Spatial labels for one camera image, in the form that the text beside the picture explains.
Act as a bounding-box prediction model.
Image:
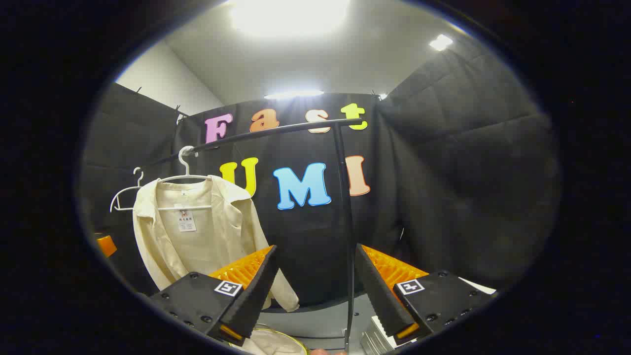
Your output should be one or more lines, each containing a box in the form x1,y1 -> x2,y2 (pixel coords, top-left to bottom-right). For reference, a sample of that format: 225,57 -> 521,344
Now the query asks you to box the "white flat board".
457,277 -> 496,295

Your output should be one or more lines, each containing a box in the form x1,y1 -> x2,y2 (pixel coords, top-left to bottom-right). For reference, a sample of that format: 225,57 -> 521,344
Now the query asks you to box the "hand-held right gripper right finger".
354,243 -> 497,342

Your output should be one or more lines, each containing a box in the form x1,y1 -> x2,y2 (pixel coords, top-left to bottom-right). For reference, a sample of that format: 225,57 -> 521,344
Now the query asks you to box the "white plastic hanger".
109,167 -> 146,213
157,145 -> 213,213

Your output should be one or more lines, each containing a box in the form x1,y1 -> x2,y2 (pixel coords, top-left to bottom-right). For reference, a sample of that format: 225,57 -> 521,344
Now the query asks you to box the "black metal clothes rack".
145,117 -> 365,355

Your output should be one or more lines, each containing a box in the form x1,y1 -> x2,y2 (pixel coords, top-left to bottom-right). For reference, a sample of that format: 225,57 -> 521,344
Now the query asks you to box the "large round ceiling light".
229,0 -> 351,36

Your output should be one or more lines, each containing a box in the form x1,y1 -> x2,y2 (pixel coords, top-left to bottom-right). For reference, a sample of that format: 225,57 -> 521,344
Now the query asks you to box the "long strip ceiling light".
264,90 -> 325,100

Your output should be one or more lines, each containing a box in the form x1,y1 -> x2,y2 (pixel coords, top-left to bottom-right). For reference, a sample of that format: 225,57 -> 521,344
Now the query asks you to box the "small square ceiling light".
428,34 -> 454,52

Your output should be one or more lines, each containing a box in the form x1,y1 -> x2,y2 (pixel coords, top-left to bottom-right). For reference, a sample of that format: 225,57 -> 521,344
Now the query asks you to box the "cream collared shirt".
132,175 -> 300,312

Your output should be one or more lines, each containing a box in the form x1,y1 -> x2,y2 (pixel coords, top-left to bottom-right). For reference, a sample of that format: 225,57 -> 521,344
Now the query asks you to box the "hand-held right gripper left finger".
148,245 -> 280,346

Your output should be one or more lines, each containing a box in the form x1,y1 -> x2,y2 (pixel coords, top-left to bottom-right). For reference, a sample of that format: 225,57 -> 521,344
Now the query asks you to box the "silver ribbed metal block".
360,316 -> 397,355

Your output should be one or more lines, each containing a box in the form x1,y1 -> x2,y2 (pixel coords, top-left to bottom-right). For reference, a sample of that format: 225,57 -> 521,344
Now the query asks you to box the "cream laundry hamper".
229,323 -> 309,355

